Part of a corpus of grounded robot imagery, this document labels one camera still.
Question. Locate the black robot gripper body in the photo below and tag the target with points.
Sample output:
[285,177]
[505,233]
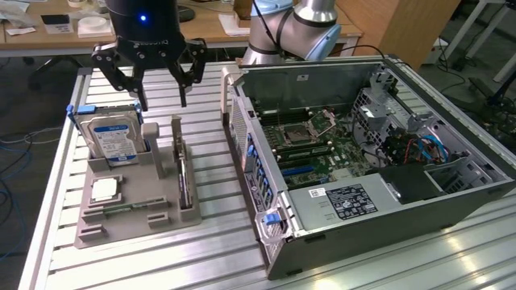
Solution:
[141,24]

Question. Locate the gpu card with metal bracket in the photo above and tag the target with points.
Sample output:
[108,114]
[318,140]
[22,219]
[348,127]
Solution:
[182,181]

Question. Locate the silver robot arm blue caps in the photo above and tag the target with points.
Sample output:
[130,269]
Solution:
[273,33]

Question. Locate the black round lamp base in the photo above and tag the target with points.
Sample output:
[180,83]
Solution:
[185,13]

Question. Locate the flat white box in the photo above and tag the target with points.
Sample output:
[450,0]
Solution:
[94,33]

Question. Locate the white round roll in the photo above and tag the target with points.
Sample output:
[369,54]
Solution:
[92,27]

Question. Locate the light wooden desk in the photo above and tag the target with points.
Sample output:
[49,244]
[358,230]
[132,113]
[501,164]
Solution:
[209,28]

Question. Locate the white paper stack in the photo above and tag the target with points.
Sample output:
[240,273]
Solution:
[230,27]

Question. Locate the small tape roll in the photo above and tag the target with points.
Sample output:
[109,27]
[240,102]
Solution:
[70,3]

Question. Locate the black and white box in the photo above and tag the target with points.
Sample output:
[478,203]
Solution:
[56,19]

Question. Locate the small cardboard box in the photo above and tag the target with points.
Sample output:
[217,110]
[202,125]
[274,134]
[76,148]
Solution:
[241,13]

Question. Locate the white paper card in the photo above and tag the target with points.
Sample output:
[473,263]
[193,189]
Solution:
[20,31]

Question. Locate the black RAM slot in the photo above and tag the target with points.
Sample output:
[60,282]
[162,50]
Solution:
[284,119]

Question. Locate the clear plastic bag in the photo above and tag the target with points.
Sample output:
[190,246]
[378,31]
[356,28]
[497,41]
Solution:
[16,15]

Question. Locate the CPU socket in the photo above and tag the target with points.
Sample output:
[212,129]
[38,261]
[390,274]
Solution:
[296,133]

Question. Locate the metal socket cover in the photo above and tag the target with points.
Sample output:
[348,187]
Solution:
[326,115]

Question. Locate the silver CPU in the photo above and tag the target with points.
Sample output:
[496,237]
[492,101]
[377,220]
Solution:
[104,188]

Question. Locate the installed green RAM stick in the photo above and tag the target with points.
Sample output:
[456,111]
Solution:
[301,152]

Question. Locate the grey parts rack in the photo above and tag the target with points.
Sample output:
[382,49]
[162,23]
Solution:
[161,193]

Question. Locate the blue expansion slot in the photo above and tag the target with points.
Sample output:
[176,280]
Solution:
[300,171]

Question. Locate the loose green RAM stick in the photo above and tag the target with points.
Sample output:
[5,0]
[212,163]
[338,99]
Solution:
[120,208]

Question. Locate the green motherboard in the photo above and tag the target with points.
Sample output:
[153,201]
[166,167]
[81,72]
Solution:
[342,151]

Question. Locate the wooden cabinet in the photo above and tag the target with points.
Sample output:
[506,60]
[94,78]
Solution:
[402,30]

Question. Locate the blue case latch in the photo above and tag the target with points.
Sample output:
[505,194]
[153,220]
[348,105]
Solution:
[270,219]

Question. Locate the grey power supply unit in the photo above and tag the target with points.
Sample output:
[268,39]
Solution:
[309,211]

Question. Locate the open grey PC case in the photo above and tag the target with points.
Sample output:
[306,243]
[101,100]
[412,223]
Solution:
[362,241]

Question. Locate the hard disk with blue bracket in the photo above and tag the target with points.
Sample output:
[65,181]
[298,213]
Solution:
[112,136]

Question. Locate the white desk frame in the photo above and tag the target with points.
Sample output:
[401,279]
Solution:
[465,30]

